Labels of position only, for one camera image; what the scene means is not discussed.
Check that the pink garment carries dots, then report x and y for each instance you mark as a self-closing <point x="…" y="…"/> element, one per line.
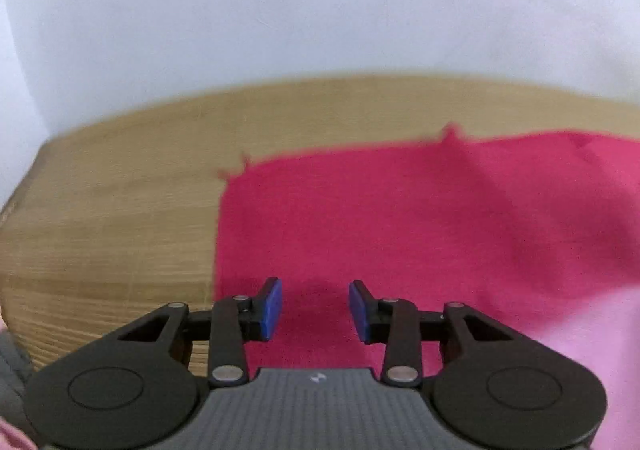
<point x="12" y="437"/>

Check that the bamboo mat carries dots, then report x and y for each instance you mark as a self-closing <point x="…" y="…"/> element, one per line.
<point x="125" y="180"/>

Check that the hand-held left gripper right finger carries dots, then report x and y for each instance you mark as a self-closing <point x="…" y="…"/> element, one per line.
<point x="360" y="312"/>

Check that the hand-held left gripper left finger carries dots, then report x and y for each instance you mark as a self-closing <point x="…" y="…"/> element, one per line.
<point x="270" y="310"/>

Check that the grey garment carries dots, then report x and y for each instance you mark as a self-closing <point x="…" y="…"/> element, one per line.
<point x="15" y="380"/>

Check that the pink purple red scarf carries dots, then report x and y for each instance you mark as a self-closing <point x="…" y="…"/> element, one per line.
<point x="400" y="210"/>

